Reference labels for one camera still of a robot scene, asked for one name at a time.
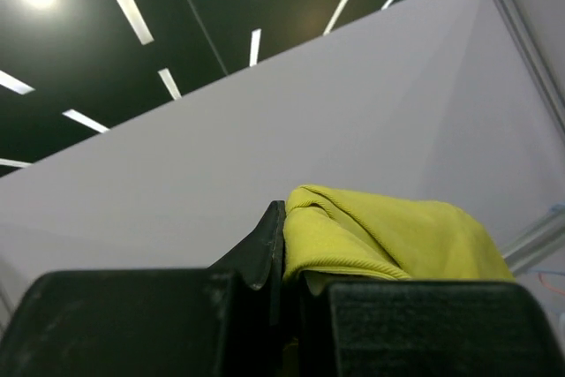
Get light blue wire hanger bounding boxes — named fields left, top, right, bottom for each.
left=550, top=202, right=565, bottom=212

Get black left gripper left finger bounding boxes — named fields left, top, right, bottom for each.
left=210, top=200, right=286, bottom=376

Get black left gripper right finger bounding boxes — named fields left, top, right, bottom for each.
left=297, top=271, right=331, bottom=376

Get left aluminium frame post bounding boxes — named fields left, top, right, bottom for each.
left=493, top=0, right=564, bottom=136

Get yellow-green trousers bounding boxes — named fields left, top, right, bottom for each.
left=283, top=185, right=514, bottom=283

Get pink hanger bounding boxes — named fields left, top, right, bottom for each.
left=537, top=271, right=565, bottom=296

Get aluminium hanging rail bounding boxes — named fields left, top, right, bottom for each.
left=501, top=208, right=564, bottom=275

